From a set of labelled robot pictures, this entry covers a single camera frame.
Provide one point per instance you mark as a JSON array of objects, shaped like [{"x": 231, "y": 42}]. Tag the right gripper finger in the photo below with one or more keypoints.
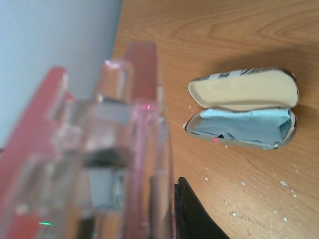
[{"x": 191, "y": 219}]

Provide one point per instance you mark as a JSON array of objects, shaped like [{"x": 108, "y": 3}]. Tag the pink transparent sunglasses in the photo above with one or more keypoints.
[{"x": 98, "y": 168}]

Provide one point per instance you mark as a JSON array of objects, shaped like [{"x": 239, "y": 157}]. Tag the light blue cleaning cloth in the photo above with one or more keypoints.
[{"x": 269, "y": 126}]

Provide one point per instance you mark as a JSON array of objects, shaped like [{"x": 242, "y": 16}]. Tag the plaid brown glasses case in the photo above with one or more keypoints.
[{"x": 243, "y": 91}]

